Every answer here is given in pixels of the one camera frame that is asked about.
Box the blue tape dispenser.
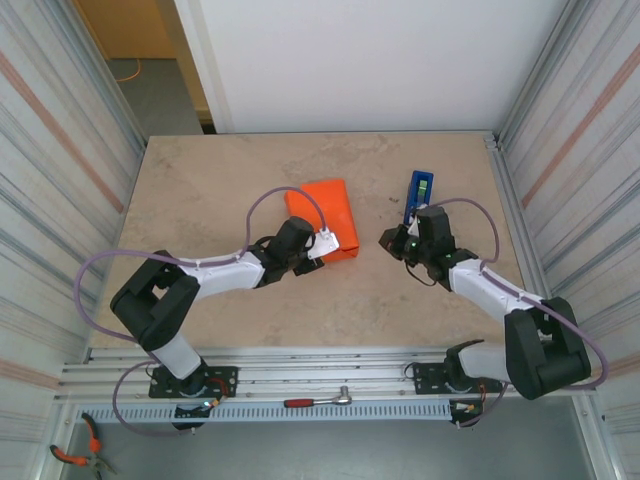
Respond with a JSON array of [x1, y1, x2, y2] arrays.
[[402, 170, 435, 227]]

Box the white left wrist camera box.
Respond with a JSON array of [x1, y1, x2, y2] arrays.
[[305, 227, 343, 262]]

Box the thin black wire loop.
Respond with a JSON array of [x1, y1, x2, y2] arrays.
[[405, 262, 437, 288]]

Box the aluminium rail frame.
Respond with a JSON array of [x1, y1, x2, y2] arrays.
[[54, 347, 599, 404]]

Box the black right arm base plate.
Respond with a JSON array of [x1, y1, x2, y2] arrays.
[[411, 360, 503, 396]]

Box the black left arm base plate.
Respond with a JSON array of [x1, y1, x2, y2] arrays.
[[148, 366, 239, 400]]

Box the red-handled ratchet wrench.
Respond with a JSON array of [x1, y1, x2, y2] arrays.
[[283, 385, 354, 408]]

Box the white slotted cable duct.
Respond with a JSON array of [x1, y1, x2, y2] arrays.
[[73, 402, 454, 424]]

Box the red wire with yellow connector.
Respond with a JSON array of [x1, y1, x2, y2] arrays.
[[449, 382, 489, 416], [197, 378, 232, 412]]

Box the aluminium frame post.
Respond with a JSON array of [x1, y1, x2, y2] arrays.
[[492, 0, 586, 151], [69, 0, 148, 154]]

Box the white door frame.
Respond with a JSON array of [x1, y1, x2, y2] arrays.
[[173, 0, 236, 134]]

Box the orange floor cable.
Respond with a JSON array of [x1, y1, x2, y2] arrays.
[[115, 58, 142, 84]]

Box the orange-handled pliers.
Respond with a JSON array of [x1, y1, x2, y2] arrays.
[[48, 412, 119, 476]]

